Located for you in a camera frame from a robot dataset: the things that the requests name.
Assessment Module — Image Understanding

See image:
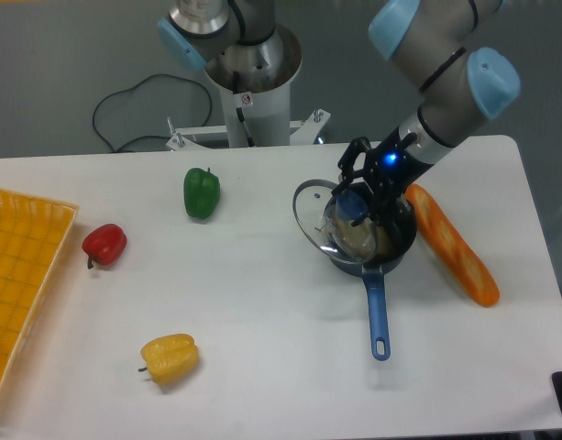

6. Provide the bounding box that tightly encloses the yellow bell pepper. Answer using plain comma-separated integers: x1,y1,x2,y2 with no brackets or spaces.
140,334,200,386

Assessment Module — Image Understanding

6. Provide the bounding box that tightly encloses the red bell pepper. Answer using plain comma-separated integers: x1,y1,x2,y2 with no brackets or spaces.
82,224,127,270

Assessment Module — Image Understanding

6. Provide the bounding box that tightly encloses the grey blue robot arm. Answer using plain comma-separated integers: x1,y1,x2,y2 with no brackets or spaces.
158,1,521,225

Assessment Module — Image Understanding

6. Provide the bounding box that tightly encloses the yellow plastic basket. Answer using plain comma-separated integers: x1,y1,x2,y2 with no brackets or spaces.
0,188,79,399

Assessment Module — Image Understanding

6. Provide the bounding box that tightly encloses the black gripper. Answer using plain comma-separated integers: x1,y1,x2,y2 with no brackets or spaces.
332,129,433,226

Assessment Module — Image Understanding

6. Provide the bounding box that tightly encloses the wrapped bread slice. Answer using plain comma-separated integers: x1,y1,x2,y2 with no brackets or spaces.
314,212,395,263

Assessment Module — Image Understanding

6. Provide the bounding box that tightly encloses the green bell pepper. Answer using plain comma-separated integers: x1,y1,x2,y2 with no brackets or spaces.
182,168,221,220

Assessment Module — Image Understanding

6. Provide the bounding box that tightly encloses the dark blue saucepan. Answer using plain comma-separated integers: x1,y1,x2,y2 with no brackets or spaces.
334,208,416,361

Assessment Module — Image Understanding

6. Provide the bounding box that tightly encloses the orange baguette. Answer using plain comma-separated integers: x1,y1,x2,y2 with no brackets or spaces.
405,183,501,307

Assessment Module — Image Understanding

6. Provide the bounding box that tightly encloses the black cable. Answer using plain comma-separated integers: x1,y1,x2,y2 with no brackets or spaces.
92,73,214,154

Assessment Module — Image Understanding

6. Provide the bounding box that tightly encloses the glass pot lid blue knob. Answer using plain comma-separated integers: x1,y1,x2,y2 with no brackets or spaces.
292,179,379,265

